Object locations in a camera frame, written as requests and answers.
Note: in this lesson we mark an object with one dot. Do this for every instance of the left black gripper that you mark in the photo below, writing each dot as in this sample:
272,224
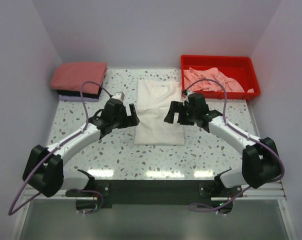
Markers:
133,122

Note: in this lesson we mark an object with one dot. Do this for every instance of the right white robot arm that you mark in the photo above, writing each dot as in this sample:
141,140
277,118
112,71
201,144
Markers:
260,159

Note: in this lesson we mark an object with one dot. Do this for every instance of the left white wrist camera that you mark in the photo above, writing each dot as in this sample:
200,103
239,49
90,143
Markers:
119,96

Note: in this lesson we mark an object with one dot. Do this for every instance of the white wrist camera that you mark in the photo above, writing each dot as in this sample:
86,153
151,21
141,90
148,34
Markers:
186,93
119,96

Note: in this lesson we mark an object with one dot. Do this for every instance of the red plastic bin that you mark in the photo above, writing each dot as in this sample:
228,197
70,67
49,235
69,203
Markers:
239,68

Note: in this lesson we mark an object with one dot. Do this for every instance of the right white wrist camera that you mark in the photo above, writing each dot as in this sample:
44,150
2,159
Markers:
186,93

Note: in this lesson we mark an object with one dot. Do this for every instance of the folded lavender t shirt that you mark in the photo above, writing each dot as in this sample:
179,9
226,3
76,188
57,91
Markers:
77,99

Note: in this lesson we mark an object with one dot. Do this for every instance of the folded salmon pink t shirt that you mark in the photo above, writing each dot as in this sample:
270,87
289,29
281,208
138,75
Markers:
80,67

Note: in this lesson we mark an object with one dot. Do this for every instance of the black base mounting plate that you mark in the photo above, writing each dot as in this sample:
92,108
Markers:
108,193

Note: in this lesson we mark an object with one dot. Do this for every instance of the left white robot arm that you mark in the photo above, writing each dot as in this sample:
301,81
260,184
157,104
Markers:
45,171

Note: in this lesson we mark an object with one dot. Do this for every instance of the folded black t shirt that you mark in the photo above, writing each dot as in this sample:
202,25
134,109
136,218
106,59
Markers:
91,94

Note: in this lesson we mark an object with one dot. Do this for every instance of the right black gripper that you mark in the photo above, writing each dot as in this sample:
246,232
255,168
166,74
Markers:
175,107

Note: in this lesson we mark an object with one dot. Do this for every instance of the white printed t shirt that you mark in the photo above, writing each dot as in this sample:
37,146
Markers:
152,106

